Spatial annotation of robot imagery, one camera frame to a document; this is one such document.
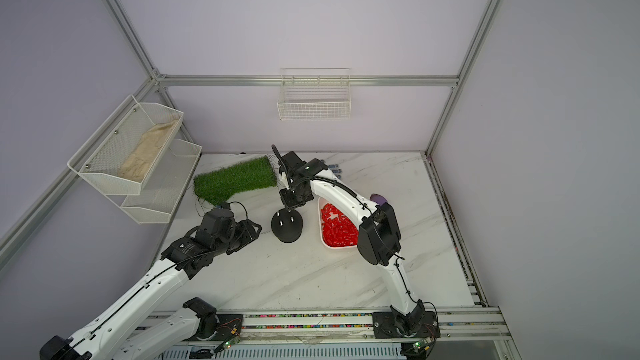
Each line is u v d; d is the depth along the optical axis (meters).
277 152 0.72
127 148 0.80
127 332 0.41
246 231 0.68
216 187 1.01
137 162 0.76
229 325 0.73
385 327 0.73
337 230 0.93
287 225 0.88
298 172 0.63
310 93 1.07
